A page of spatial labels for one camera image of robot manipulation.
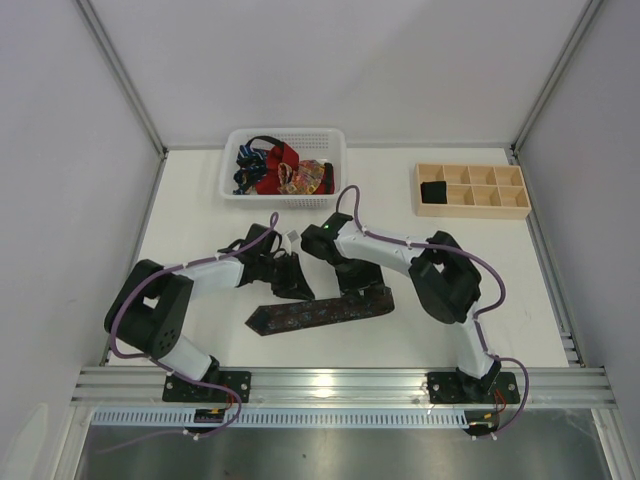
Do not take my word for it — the wooden compartment box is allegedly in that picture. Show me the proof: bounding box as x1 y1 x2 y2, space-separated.
415 163 531 220

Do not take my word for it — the brown floral tie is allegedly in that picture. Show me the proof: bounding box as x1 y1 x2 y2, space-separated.
245 287 395 336

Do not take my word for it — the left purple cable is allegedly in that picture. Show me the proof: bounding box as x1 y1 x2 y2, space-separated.
92 211 281 454

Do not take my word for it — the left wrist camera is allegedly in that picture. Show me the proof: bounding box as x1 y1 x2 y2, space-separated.
281 230 300 254

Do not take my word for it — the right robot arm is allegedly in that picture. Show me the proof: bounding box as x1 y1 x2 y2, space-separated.
301 213 501 403

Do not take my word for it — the red tie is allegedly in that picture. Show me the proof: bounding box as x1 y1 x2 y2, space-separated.
255 144 335 195

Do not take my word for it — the colourful patterned tie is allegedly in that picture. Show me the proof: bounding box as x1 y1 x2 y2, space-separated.
277 160 333 195

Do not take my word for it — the aluminium mounting rail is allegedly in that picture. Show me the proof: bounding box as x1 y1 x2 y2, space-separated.
71 366 616 409

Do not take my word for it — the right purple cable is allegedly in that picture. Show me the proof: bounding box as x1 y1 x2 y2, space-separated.
335 185 531 441

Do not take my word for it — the purple cable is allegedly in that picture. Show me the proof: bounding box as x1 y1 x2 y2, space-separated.
92 211 281 454
335 185 531 441

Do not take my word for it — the rolled black tie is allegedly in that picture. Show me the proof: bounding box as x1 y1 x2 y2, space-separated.
420 181 448 205

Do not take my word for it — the blue striped tie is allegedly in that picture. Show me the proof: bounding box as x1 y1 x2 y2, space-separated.
233 138 269 195

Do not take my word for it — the white plastic basket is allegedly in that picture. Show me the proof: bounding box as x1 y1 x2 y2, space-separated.
219 128 347 209

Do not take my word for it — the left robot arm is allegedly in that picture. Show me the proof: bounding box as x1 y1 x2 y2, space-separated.
104 223 315 402

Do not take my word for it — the white slotted cable duct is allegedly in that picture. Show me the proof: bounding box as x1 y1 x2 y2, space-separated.
91 407 469 429

